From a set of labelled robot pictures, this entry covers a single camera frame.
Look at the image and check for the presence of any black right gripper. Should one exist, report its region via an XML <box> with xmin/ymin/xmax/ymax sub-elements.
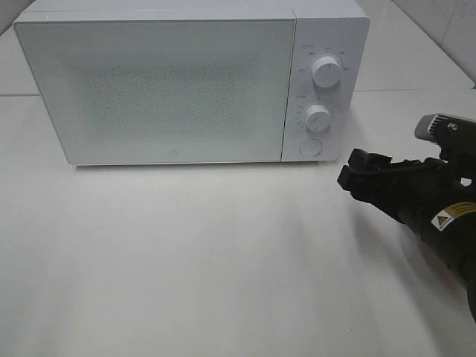
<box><xmin>337</xmin><ymin>149</ymin><xmax>475</xmax><ymax>242</ymax></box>

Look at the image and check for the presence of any round microwave door button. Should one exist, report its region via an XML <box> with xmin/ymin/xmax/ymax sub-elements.
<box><xmin>299</xmin><ymin>138</ymin><xmax>323</xmax><ymax>157</ymax></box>

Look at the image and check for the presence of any white microwave door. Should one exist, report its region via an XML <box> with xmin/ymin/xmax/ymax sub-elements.
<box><xmin>15</xmin><ymin>19</ymin><xmax>295</xmax><ymax>165</ymax></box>

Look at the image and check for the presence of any white microwave oven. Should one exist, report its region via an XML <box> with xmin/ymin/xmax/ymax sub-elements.
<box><xmin>13</xmin><ymin>1</ymin><xmax>370</xmax><ymax>166</ymax></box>

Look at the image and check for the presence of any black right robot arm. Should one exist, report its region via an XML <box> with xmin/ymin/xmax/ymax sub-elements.
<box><xmin>337</xmin><ymin>149</ymin><xmax>475</xmax><ymax>312</ymax></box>

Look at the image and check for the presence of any white lower microwave knob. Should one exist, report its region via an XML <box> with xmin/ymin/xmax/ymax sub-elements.
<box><xmin>302</xmin><ymin>104</ymin><xmax>332</xmax><ymax>132</ymax></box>

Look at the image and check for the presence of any white microwave knob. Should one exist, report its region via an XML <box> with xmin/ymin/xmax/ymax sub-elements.
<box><xmin>311</xmin><ymin>54</ymin><xmax>342</xmax><ymax>89</ymax></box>
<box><xmin>302</xmin><ymin>104</ymin><xmax>332</xmax><ymax>132</ymax></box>

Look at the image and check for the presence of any white upper microwave knob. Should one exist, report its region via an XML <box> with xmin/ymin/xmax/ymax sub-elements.
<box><xmin>311</xmin><ymin>54</ymin><xmax>342</xmax><ymax>89</ymax></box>

